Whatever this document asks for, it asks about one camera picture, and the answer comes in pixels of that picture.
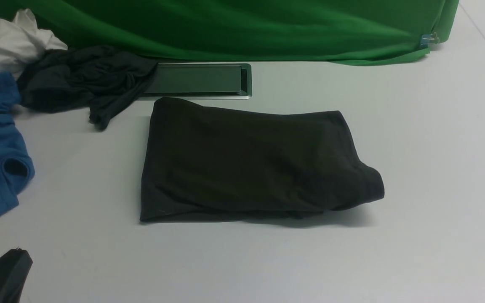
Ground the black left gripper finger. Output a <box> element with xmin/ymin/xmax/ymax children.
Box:
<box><xmin>0</xmin><ymin>248</ymin><xmax>33</xmax><ymax>303</ymax></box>

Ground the dark gray long-sleeve shirt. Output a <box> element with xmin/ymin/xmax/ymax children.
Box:
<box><xmin>140</xmin><ymin>97</ymin><xmax>385</xmax><ymax>223</ymax></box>

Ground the dark slate crumpled shirt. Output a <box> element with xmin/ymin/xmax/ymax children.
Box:
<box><xmin>17</xmin><ymin>45</ymin><xmax>159</xmax><ymax>130</ymax></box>

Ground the white crumpled cloth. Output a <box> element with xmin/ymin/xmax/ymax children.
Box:
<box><xmin>0</xmin><ymin>8</ymin><xmax>68</xmax><ymax>80</ymax></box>

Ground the green backdrop cloth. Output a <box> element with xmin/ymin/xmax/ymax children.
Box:
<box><xmin>0</xmin><ymin>0</ymin><xmax>459</xmax><ymax>66</ymax></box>

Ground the blue binder clip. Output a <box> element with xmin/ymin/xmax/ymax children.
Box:
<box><xmin>420</xmin><ymin>32</ymin><xmax>440</xmax><ymax>48</ymax></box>

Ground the silver table cable hatch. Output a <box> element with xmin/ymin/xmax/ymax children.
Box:
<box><xmin>140</xmin><ymin>63</ymin><xmax>252</xmax><ymax>100</ymax></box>

